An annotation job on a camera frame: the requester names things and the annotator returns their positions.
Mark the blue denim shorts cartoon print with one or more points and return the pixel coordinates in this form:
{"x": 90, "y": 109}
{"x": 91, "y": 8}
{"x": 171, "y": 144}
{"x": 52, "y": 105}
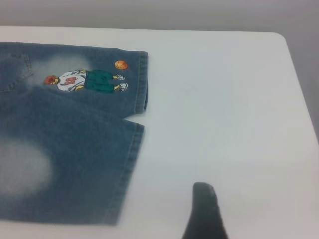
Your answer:
{"x": 74, "y": 129}

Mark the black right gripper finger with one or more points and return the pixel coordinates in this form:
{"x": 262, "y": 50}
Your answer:
{"x": 204, "y": 211}

